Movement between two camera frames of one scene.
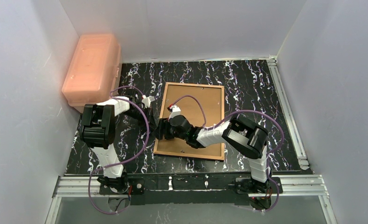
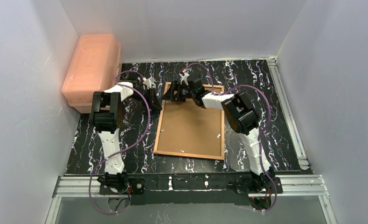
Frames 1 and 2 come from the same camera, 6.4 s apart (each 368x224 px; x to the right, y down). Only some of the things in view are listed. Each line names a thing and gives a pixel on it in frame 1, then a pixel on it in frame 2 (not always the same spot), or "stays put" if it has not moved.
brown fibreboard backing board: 202,106 stays put
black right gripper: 163,129 → 177,92
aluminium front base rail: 302,185 stays put
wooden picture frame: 203,106 stays put
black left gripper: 147,116 → 149,94
